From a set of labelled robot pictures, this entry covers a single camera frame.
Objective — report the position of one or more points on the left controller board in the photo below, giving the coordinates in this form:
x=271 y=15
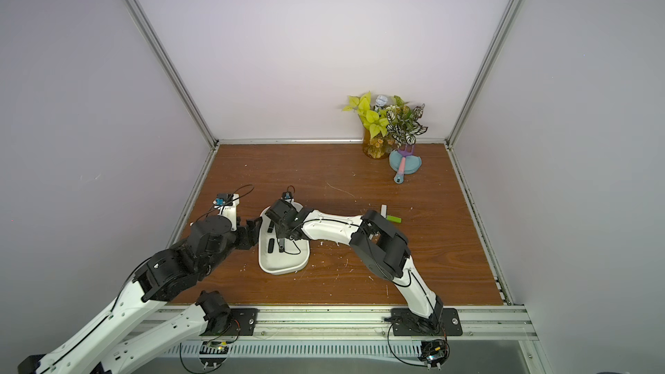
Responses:
x=213 y=355

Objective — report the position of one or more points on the pink purple toy rake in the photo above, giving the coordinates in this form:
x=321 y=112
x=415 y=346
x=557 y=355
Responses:
x=405 y=153

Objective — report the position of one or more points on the white plastic storage box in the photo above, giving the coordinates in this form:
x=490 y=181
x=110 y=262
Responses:
x=271 y=261

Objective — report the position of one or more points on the controller board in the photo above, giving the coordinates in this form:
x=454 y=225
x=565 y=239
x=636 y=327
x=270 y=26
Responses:
x=434 y=353
x=213 y=355

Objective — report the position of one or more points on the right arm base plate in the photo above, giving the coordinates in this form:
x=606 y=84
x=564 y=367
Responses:
x=405 y=323

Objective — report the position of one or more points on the amber vase with plants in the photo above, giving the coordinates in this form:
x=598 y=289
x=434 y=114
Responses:
x=390 y=123

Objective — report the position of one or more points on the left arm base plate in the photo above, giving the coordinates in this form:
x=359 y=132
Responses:
x=238 y=322

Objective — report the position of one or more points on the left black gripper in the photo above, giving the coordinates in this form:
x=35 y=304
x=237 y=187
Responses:
x=248 y=234

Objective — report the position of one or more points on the right controller board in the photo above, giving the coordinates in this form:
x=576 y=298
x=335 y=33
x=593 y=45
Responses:
x=434 y=353

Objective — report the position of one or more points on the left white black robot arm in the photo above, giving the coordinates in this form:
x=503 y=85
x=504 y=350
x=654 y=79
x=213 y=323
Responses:
x=105 y=345

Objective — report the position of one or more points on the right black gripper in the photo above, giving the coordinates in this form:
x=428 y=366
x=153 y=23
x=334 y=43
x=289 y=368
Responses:
x=283 y=218

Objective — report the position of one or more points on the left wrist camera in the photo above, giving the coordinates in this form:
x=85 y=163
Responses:
x=226 y=204

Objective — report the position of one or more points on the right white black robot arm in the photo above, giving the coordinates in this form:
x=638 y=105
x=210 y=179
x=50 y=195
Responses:
x=381 y=246

